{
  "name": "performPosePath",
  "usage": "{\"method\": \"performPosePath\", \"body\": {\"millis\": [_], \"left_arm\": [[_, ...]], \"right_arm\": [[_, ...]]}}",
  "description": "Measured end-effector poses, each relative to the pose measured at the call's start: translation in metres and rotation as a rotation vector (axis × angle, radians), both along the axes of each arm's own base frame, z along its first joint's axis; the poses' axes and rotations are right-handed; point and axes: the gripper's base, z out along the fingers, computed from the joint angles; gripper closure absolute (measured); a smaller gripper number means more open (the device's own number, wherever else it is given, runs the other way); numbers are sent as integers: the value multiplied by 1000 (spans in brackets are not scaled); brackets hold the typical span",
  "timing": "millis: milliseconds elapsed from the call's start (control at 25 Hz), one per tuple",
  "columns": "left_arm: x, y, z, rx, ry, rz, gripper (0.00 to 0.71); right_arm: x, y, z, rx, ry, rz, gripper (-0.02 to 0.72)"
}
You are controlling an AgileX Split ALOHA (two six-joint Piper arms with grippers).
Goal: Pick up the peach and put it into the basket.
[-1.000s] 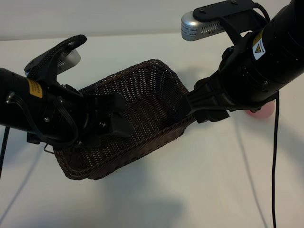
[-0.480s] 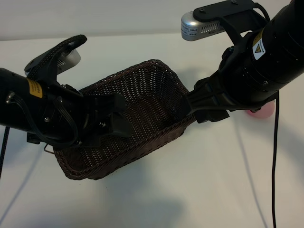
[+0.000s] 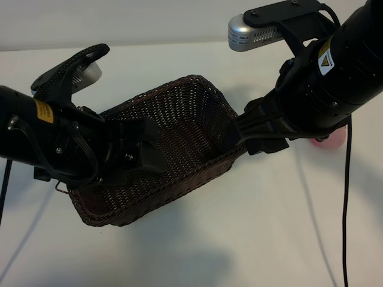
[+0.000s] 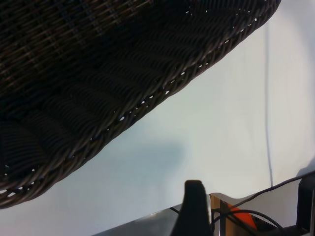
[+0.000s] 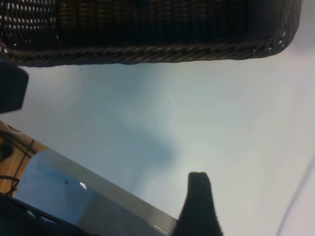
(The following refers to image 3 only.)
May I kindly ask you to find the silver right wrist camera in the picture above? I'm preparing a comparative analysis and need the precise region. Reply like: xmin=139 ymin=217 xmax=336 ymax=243
xmin=227 ymin=11 xmax=281 ymax=53

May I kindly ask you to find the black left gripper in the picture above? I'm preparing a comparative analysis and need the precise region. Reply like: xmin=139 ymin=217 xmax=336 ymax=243
xmin=92 ymin=114 xmax=165 ymax=188

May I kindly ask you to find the black ribbon cable loop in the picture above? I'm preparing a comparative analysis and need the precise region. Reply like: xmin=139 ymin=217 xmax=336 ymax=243
xmin=8 ymin=115 xmax=101 ymax=188

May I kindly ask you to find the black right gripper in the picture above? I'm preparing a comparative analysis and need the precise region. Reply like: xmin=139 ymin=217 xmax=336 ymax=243
xmin=229 ymin=97 xmax=300 ymax=157

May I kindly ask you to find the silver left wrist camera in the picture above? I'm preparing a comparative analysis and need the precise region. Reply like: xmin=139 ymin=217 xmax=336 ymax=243
xmin=70 ymin=61 xmax=103 ymax=93

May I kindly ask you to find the thin metal wire loop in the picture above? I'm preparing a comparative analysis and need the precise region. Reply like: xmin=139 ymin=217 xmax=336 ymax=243
xmin=54 ymin=181 xmax=71 ymax=195

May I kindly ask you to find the brown wicker basket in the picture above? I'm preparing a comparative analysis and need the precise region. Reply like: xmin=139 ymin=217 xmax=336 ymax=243
xmin=67 ymin=74 xmax=248 ymax=228

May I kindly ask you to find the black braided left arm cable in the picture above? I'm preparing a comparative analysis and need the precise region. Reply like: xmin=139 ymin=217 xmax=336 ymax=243
xmin=0 ymin=158 xmax=13 ymax=225

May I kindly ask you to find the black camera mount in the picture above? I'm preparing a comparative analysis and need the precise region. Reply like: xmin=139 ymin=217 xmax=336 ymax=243
xmin=244 ymin=0 xmax=339 ymax=57
xmin=29 ymin=43 xmax=110 ymax=111

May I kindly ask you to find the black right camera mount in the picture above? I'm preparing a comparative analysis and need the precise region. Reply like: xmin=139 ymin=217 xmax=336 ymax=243
xmin=244 ymin=0 xmax=339 ymax=57

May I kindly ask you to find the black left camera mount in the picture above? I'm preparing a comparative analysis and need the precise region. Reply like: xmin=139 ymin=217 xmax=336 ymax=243
xmin=29 ymin=43 xmax=110 ymax=111

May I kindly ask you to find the pink peach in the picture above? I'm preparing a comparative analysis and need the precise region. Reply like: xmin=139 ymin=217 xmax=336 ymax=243
xmin=311 ymin=127 xmax=348 ymax=149

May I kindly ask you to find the yellow warning label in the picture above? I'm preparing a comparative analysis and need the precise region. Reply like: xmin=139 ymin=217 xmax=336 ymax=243
xmin=33 ymin=98 xmax=54 ymax=123

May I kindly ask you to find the white triangle warning label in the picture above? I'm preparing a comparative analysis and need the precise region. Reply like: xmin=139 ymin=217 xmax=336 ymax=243
xmin=317 ymin=44 xmax=335 ymax=75

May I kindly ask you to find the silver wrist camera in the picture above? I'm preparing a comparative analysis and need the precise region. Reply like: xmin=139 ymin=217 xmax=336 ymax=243
xmin=227 ymin=11 xmax=281 ymax=53
xmin=70 ymin=61 xmax=103 ymax=93

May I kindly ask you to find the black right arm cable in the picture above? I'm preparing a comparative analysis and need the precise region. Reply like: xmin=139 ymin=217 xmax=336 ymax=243
xmin=341 ymin=118 xmax=354 ymax=287

